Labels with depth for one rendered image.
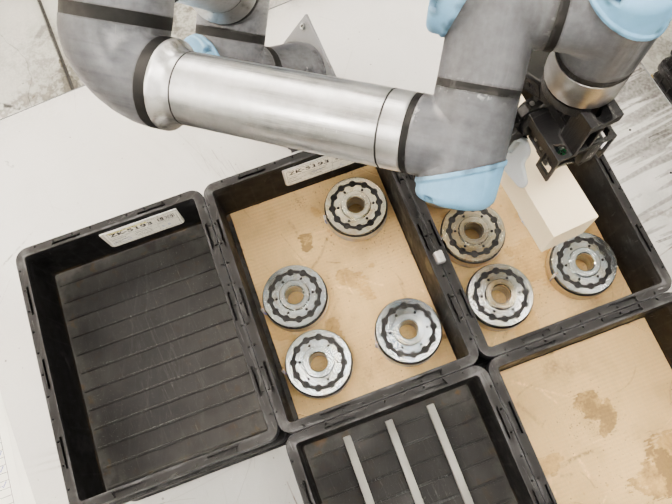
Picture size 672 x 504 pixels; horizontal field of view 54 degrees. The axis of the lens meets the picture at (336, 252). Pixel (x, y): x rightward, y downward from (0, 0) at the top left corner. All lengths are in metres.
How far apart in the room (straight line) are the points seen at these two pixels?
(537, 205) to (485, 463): 0.41
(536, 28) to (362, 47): 0.86
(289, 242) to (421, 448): 0.39
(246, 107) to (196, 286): 0.52
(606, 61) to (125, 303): 0.81
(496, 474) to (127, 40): 0.77
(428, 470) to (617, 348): 0.35
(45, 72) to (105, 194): 1.15
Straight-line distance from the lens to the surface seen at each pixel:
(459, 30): 0.59
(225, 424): 1.06
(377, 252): 1.09
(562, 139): 0.74
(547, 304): 1.10
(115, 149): 1.40
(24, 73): 2.50
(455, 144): 0.58
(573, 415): 1.09
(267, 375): 0.97
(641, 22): 0.58
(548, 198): 0.85
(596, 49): 0.61
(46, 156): 1.45
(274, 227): 1.11
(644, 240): 1.08
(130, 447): 1.10
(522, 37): 0.59
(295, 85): 0.64
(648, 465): 1.12
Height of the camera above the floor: 1.87
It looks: 72 degrees down
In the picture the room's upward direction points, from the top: 8 degrees counter-clockwise
